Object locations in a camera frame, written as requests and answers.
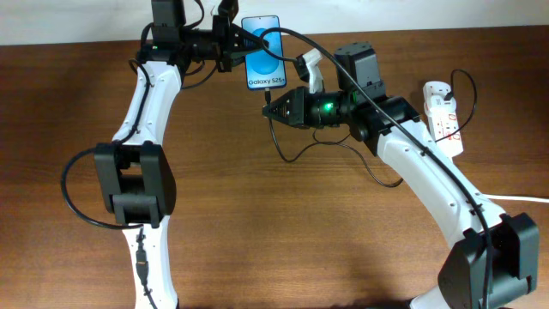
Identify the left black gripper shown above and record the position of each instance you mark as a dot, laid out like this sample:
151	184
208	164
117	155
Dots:
226	40

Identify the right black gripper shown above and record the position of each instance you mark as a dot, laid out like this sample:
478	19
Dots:
300	107

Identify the blue Galaxy smartphone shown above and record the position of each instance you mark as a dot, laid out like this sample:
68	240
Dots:
262	70

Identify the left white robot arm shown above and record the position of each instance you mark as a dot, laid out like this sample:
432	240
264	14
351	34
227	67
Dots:
136	181

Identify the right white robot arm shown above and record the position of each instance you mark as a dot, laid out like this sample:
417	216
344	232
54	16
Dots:
493	258

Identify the white power strip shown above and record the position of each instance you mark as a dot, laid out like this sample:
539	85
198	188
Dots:
442	119

